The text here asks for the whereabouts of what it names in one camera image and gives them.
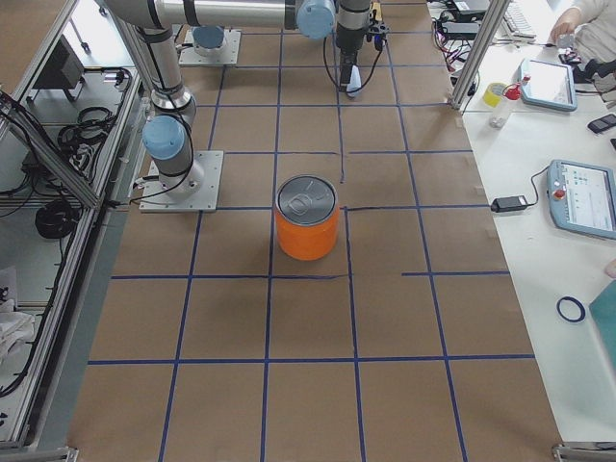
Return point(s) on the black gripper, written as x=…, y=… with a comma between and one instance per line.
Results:
x=346, y=55

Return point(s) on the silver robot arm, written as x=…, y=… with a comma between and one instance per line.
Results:
x=208, y=37
x=265, y=91

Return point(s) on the person hand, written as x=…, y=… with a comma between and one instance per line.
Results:
x=566, y=24

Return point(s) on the black power adapter brick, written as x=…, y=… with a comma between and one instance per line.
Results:
x=460, y=30

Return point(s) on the orange can with silver lid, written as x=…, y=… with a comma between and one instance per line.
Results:
x=306, y=217

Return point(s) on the yellow tape roll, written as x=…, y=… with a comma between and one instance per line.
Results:
x=493, y=94

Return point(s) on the red cap squeeze bottle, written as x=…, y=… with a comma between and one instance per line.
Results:
x=508, y=102

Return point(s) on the small black power adapter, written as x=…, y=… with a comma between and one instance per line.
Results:
x=508, y=204

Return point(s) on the far teach pendant tablet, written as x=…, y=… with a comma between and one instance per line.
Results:
x=548, y=85

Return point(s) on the teach pendant tablet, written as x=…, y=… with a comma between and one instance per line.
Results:
x=548, y=85
x=581, y=198

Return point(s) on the black smartphone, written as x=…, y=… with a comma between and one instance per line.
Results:
x=602, y=124

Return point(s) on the near teach pendant tablet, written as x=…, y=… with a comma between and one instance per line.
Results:
x=581, y=198

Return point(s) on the teal cutting mat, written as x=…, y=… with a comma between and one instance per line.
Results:
x=602, y=310

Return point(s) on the white crumpled cloth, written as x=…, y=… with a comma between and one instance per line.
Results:
x=17, y=328

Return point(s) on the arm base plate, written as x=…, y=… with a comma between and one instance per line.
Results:
x=193, y=54
x=199, y=192

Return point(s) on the aluminium frame post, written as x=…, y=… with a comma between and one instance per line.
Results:
x=490, y=24

